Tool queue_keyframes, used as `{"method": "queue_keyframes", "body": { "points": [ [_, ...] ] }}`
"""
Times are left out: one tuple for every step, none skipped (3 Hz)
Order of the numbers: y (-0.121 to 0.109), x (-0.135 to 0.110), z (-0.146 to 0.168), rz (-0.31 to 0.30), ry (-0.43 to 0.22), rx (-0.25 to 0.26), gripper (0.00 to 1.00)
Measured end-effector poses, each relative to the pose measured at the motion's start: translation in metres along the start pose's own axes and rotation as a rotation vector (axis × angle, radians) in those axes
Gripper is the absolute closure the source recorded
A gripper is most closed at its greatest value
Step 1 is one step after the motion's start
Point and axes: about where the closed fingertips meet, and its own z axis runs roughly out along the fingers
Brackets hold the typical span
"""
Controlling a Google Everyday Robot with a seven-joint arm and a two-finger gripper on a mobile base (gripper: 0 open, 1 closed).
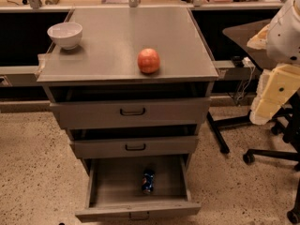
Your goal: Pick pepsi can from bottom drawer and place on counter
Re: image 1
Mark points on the red apple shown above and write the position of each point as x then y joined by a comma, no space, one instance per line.
148,61

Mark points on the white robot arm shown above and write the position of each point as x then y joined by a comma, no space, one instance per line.
281,39

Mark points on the grey middle drawer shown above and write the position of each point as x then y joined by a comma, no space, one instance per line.
141,147

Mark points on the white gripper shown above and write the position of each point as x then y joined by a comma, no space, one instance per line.
283,39

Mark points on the grey top drawer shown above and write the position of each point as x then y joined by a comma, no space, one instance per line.
131,113

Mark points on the white bowl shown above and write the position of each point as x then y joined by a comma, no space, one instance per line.
66,35

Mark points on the grey open bottom drawer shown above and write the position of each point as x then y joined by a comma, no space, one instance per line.
115,189

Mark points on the grey drawer cabinet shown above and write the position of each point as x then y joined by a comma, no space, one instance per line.
103,67

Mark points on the dark side table with stand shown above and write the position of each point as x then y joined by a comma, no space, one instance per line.
241,35

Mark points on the blue pepsi can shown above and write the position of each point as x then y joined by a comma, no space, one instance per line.
148,181

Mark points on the white power adapter with cable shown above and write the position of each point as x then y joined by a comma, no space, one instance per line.
246,75

